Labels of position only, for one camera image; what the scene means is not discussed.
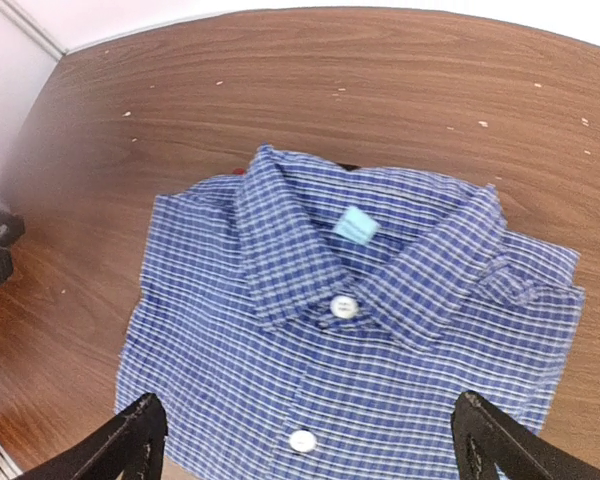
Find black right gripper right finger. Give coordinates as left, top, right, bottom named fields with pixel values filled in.
left=451, top=391, right=600, bottom=480

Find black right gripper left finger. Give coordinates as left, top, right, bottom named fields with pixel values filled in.
left=20, top=393, right=168, bottom=480

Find blue small-check long sleeve shirt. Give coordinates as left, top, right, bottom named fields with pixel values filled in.
left=116, top=145, right=585, bottom=479

